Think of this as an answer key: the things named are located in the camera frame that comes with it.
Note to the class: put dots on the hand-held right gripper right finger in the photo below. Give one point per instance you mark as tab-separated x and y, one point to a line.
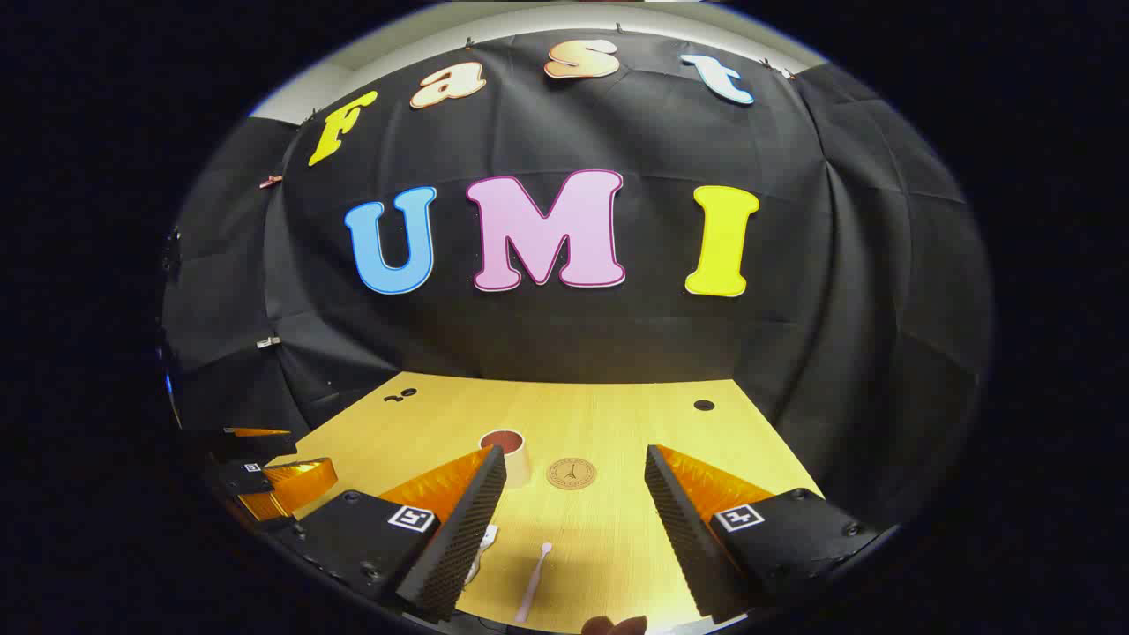
688	529

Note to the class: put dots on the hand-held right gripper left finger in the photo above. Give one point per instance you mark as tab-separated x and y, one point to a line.
459	538

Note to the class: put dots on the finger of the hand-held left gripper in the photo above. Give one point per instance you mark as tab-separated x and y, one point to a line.
291	485
251	445

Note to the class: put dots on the white toothpaste tube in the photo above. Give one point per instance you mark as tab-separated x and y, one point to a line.
487	536

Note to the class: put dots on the white toothbrush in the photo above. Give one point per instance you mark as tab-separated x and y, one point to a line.
535	582

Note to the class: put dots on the round cork coaster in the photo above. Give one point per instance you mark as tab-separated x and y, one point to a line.
571	474

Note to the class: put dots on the wooden desktop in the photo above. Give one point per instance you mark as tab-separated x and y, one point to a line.
617	423

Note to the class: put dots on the black backdrop cloth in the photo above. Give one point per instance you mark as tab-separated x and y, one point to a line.
617	353

